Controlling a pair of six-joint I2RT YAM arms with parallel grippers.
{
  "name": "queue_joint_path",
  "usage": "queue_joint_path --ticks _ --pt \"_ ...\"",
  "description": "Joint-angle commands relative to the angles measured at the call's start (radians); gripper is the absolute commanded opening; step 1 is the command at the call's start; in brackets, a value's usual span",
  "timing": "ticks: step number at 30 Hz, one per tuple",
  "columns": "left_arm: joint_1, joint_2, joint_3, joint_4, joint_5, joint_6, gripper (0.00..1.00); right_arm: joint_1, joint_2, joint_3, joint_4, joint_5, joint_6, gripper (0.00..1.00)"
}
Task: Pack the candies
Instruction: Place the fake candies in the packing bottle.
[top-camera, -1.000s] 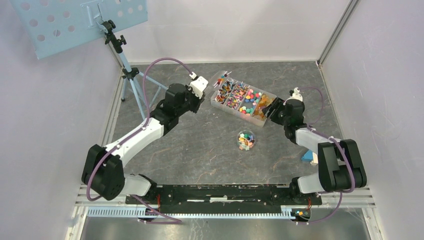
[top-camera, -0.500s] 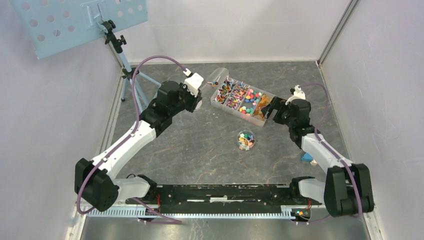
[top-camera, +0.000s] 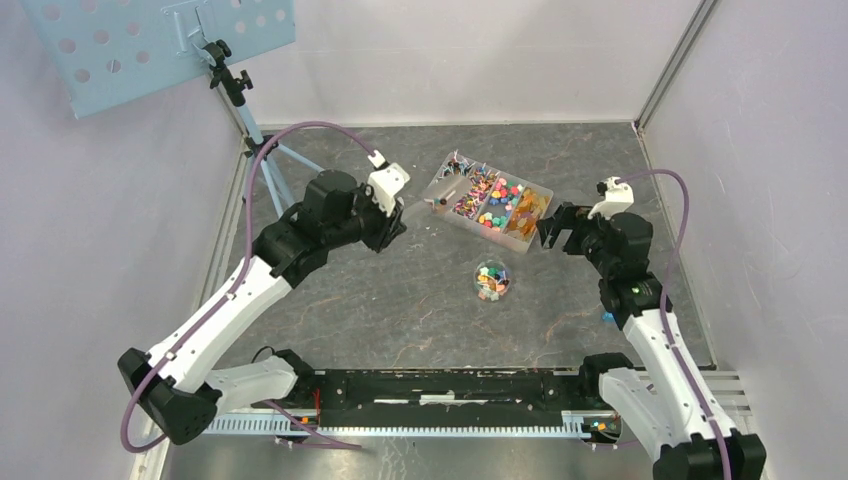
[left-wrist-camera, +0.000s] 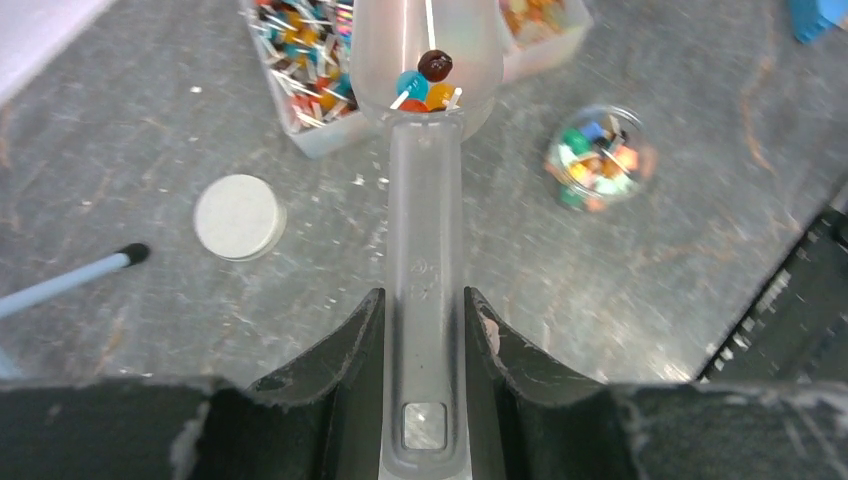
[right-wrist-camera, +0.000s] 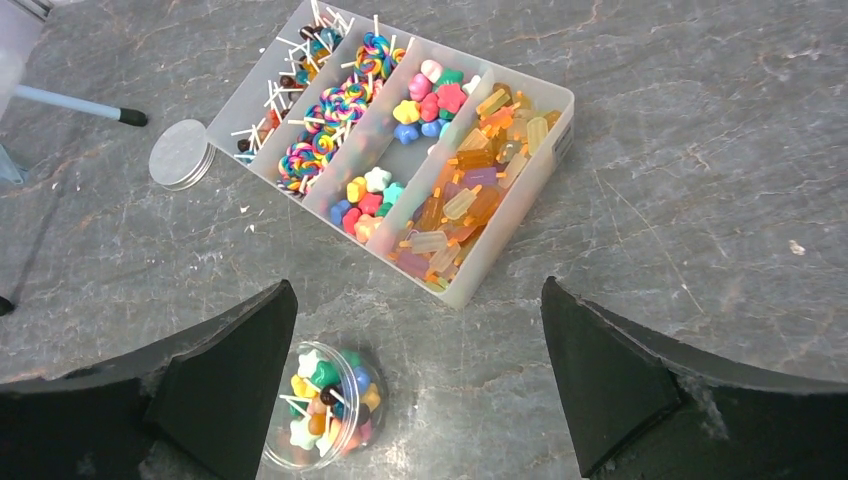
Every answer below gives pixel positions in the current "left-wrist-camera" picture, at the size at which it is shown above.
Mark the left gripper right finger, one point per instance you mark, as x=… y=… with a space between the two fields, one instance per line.
x=530 y=416

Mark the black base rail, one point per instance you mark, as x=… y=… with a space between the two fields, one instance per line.
x=796 y=328

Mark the clear plastic scoop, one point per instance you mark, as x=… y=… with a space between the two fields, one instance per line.
x=425 y=426

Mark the clear compartment candy box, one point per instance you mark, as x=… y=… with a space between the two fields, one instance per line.
x=303 y=45

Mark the blue white small block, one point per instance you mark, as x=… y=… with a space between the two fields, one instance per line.
x=812 y=18

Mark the silver round jar lid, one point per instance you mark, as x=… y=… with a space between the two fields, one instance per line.
x=239 y=218

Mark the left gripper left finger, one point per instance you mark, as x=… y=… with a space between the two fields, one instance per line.
x=288 y=423

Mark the small clear glass jar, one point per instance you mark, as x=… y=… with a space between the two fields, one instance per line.
x=600 y=156

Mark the light blue music stand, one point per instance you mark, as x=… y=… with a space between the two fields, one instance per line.
x=130 y=255

